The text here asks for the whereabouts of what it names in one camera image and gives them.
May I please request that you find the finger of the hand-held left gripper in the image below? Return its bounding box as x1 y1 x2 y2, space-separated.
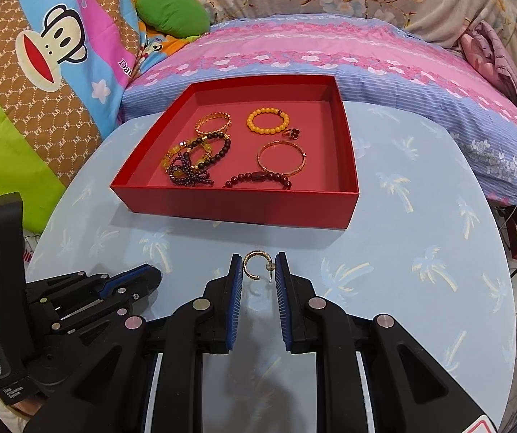
46 295 148 341
26 263 162 308

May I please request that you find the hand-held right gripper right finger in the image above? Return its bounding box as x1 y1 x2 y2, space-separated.
274 253 485 433

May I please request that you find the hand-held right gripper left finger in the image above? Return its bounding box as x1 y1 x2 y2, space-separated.
24 254 244 433

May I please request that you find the gold hoop earring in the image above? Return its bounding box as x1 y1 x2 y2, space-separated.
242 251 274 285

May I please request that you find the red shallow cardboard box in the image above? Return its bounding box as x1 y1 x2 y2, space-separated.
109 74 361 232

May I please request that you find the dark purple bead bracelet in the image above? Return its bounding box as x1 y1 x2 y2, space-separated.
167 148 216 188

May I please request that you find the dark red bead bracelet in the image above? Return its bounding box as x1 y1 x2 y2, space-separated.
224 170 293 191

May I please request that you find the yellow bead bracelet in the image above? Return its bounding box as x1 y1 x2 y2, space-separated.
163 137 215 178

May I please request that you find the black bead bracelet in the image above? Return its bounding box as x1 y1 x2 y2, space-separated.
185 131 233 164

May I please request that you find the orange bead bracelet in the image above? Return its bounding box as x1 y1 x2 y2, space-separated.
246 107 290 135

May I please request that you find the thin gold bangle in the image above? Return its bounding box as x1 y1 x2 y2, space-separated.
257 141 308 173

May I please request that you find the light blue palm print table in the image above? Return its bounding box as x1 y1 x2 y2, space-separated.
26 99 512 433

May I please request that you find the colourful cartoon monkey blanket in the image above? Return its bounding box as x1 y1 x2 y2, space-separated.
0 0 162 373

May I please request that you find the green pillow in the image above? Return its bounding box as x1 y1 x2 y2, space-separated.
136 0 211 39

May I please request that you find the pink and blue striped pillow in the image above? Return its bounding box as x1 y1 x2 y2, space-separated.
121 14 517 207

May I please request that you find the purple quilted cloth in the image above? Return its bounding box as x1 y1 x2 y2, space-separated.
459 20 517 114

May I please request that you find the gold chain bracelet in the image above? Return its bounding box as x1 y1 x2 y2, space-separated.
194 111 232 139

